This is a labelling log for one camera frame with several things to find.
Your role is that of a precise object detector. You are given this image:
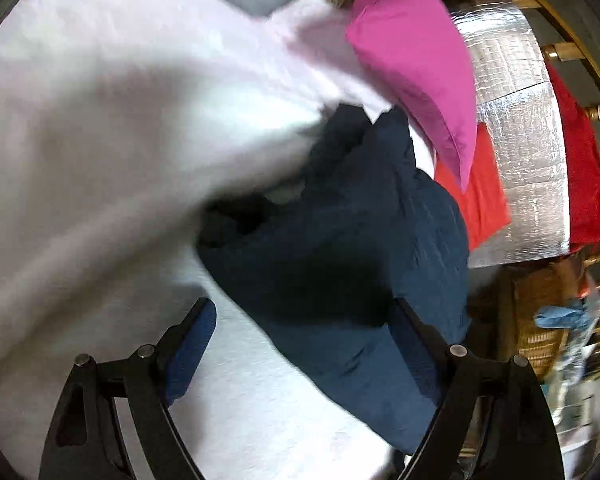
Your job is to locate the silver foil insulation board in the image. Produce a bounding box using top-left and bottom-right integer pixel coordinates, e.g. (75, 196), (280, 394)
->
(452, 0), (570, 268)

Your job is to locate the white bed sheet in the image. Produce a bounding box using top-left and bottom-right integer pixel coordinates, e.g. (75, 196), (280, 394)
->
(0, 0), (439, 480)

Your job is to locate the blue cloth in basket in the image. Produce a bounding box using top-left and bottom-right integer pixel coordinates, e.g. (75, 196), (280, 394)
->
(533, 299), (590, 330)

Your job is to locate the red pillow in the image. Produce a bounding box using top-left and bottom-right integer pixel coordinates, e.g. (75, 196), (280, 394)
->
(434, 122), (512, 252)

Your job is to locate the wicker basket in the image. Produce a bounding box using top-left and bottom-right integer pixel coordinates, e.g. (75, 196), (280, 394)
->
(509, 263), (589, 380)

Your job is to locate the magenta pillow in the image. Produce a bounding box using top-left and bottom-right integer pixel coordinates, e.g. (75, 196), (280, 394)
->
(346, 0), (477, 190)

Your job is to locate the red blanket on railing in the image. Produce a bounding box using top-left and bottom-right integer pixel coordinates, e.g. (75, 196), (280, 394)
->
(545, 62), (600, 252)

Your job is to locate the navy blue padded jacket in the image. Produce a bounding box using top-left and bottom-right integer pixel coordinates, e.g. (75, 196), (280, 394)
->
(197, 104), (469, 454)

